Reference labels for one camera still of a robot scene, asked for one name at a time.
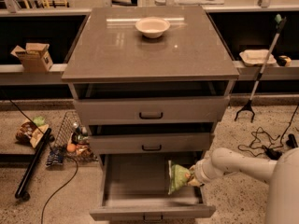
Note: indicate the wire basket with groceries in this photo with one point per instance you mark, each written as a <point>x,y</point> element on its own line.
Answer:
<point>72,140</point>

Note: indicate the reacher grabber tool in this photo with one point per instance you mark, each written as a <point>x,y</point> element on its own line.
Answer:
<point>247,107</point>

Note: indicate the white takeout clamshell container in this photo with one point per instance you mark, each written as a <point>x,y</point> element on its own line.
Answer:
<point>253,57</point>

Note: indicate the middle grey drawer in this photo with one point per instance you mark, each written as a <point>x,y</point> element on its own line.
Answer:
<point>145,143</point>

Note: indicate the white paper bowl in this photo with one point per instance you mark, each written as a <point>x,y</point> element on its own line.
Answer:
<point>152,27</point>

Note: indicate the grey drawer cabinet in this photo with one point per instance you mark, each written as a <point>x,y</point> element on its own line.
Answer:
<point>113,60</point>

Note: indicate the brown snack bag on floor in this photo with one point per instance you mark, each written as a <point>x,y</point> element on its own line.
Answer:
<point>32,131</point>

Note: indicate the open cardboard box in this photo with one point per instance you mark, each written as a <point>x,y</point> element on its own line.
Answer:
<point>35,57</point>

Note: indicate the black pole on floor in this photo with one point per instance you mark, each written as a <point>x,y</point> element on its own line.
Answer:
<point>21,192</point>

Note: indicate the yellow black tape measure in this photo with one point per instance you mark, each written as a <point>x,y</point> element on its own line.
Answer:
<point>284,61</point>

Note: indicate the black power adapter with cable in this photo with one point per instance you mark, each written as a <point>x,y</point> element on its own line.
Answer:
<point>265,144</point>

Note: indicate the top grey drawer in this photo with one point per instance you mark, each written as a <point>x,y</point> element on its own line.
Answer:
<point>151,110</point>

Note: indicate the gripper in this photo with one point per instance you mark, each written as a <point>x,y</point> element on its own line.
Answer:
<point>202,171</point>

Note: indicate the black pole right floor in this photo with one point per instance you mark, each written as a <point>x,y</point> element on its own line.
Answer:
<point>291,142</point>

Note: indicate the blue snack packet on floor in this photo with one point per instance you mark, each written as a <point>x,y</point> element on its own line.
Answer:
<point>55,157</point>

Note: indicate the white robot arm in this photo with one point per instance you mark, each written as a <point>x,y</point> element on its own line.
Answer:
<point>282,177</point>

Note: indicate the green jalapeno chip bag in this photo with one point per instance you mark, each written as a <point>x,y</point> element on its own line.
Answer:
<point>179,177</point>

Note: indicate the grey drawer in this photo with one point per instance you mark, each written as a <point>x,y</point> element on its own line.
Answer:
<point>145,143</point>
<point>135,187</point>
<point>151,110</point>

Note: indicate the bottom grey drawer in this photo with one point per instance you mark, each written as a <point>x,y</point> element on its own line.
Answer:
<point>135,187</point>

